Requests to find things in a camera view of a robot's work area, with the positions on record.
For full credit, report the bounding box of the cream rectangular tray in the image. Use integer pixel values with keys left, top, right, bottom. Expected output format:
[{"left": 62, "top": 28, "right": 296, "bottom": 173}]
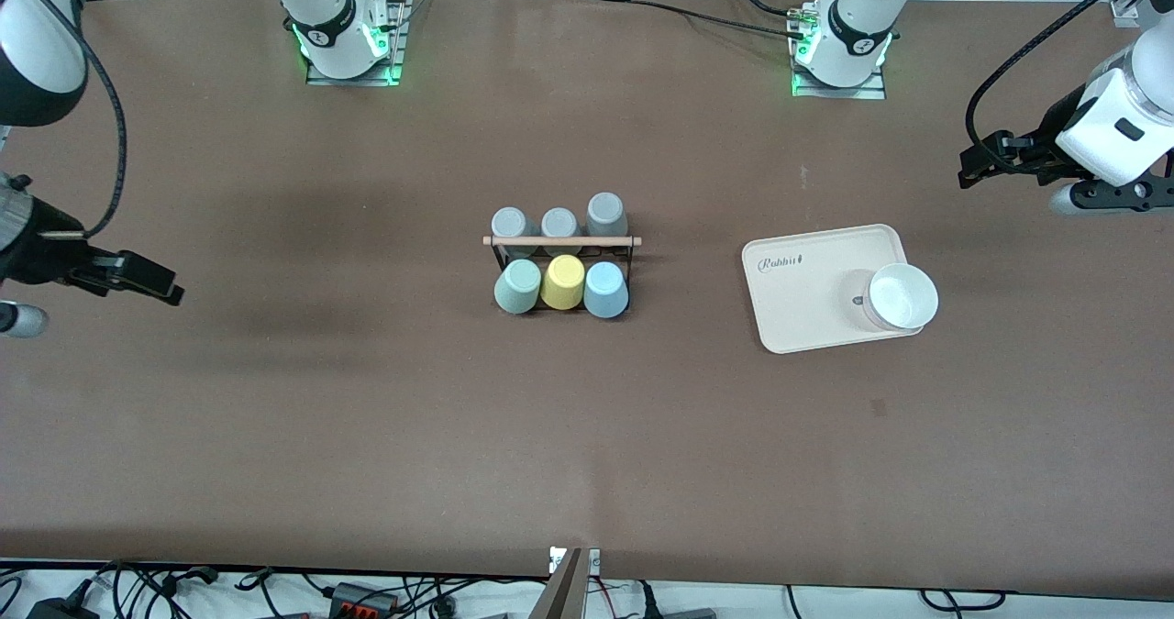
[{"left": 741, "top": 224, "right": 918, "bottom": 355}]

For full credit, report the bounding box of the long black table cable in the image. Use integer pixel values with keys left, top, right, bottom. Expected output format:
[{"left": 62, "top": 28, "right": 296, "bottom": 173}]
[{"left": 635, "top": 0, "right": 808, "bottom": 37}]

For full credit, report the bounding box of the yellow plastic cup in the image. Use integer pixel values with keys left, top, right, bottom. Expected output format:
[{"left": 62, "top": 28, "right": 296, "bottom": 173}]
[{"left": 540, "top": 254, "right": 586, "bottom": 311}]

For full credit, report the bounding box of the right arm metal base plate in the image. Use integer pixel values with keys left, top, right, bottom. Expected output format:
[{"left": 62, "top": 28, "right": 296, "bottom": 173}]
[{"left": 305, "top": 0, "right": 409, "bottom": 86}]

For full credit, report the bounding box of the light blue plastic cup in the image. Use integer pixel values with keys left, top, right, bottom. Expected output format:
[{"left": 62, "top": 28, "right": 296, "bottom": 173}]
[{"left": 583, "top": 261, "right": 630, "bottom": 319}]

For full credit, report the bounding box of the pale green plastic cup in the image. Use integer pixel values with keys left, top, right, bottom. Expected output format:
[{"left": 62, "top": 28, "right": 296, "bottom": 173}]
[{"left": 494, "top": 260, "right": 543, "bottom": 315}]

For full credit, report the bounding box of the white bowl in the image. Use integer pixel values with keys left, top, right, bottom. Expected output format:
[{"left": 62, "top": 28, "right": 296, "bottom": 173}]
[{"left": 862, "top": 262, "right": 940, "bottom": 333}]

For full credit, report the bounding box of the black power adapter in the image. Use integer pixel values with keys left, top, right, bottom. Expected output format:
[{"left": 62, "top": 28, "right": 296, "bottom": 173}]
[{"left": 26, "top": 596, "right": 100, "bottom": 619}]

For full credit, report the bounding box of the black and orange connector block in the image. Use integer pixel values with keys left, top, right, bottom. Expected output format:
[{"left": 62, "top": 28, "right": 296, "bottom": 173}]
[{"left": 328, "top": 582, "right": 400, "bottom": 618}]

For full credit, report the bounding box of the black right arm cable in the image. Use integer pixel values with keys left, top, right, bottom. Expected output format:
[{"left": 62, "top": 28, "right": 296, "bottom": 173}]
[{"left": 0, "top": 0, "right": 164, "bottom": 239}]

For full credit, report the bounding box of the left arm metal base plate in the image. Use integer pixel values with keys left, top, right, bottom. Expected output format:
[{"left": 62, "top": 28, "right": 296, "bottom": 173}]
[{"left": 791, "top": 0, "right": 888, "bottom": 100}]

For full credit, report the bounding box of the black wire cup rack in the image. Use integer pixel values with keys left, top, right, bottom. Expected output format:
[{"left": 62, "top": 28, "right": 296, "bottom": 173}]
[{"left": 483, "top": 232, "right": 643, "bottom": 319}]

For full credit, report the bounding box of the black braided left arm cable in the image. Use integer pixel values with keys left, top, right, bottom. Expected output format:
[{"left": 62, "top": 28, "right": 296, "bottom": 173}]
[{"left": 965, "top": 0, "right": 1164, "bottom": 175}]

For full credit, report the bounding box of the black cable loop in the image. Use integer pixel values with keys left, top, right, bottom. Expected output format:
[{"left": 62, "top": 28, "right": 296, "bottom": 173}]
[{"left": 920, "top": 590, "right": 1008, "bottom": 613}]

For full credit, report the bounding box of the aluminium profile with white bracket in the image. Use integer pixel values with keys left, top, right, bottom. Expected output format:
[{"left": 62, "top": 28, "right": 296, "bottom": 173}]
[{"left": 530, "top": 547, "right": 602, "bottom": 619}]

